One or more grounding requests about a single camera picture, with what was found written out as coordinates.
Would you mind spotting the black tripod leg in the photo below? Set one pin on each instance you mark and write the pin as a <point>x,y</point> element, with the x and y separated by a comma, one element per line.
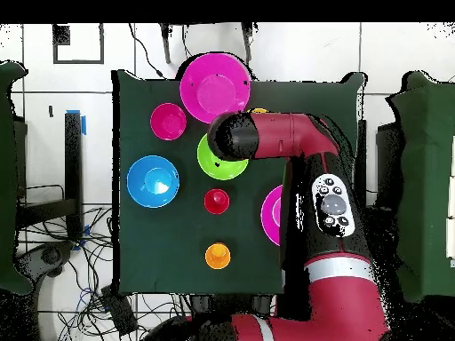
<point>247,42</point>
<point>165,46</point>

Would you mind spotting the large pink bowl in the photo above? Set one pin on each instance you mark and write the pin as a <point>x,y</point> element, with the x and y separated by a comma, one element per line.
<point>209,85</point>
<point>270,216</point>

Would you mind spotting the dark green table cloth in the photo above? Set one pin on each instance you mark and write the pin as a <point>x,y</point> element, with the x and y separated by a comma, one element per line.
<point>160,241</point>

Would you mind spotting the blue bowl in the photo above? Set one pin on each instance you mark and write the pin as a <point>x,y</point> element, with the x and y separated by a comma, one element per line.
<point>153,181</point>

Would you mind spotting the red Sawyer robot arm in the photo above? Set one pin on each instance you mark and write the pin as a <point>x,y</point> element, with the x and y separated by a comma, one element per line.
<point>284,135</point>

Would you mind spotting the green bowl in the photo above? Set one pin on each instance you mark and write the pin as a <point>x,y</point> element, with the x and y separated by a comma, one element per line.
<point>220,170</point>

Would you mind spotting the black stand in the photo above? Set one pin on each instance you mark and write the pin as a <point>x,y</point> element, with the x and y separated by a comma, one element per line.
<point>362,142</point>
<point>73,160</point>

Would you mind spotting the red cup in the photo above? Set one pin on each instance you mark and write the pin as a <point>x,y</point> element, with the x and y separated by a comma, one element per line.
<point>216,201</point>

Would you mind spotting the neighbouring green covered table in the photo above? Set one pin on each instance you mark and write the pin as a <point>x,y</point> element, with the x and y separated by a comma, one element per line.
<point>7,177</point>
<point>426,177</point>

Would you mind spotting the blue tape piece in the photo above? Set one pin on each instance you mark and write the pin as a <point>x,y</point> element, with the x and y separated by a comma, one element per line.
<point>84,125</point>

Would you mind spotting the black square floor frame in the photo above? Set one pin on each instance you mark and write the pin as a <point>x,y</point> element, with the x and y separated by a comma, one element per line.
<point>61,35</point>

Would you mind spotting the small crimson bowl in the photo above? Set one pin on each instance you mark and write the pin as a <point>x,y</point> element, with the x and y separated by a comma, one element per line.
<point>168,121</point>

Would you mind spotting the orange cup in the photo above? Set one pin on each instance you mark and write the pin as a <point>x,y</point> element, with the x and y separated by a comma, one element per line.
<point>217,255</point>

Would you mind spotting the black chair base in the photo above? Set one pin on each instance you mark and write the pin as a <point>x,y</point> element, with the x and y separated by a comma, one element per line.
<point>49,255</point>

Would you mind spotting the black power brick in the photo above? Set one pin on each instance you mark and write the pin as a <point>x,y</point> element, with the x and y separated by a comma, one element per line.
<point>119,312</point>

